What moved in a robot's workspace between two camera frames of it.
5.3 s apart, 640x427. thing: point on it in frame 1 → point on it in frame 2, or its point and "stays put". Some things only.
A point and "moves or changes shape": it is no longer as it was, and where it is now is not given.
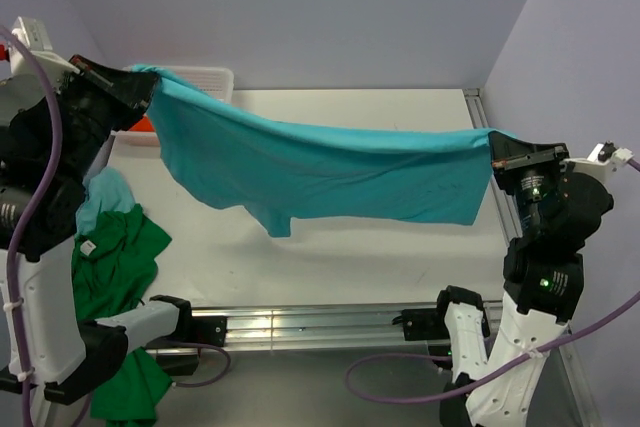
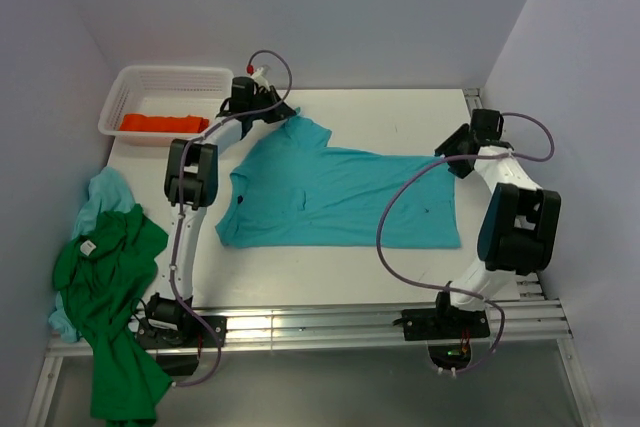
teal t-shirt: (224, 157) moves or changes shape
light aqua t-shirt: (106, 190) stays put
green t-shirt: (113, 265) stays put
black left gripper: (132, 91) → (280, 112)
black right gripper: (510, 155) → (450, 147)
